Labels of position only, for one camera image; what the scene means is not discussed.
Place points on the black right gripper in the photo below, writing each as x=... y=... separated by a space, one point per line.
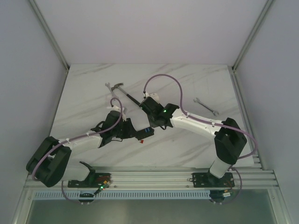
x=152 y=124

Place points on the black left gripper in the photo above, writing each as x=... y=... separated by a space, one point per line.
x=144 y=133

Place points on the black fuse box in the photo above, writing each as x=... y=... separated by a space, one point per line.
x=144 y=133

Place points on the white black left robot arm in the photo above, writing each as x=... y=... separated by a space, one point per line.
x=55 y=161

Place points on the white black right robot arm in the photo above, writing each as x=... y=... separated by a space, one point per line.
x=228 y=139

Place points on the silver wrench right side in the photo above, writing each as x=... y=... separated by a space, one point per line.
x=214 y=112

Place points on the silver wrench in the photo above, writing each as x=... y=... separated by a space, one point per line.
x=111 y=91
x=214 y=112

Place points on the silver wrench left side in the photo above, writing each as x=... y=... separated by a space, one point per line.
x=111 y=91

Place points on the black handle claw hammer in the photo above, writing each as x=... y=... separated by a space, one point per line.
x=119 y=87

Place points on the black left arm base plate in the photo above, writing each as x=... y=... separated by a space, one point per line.
x=92 y=181

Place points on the white slotted cable duct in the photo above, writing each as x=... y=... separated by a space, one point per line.
x=121 y=194

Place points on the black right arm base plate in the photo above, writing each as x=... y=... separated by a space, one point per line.
x=207 y=180

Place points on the aluminium mounting rail frame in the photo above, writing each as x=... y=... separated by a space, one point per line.
x=167 y=159

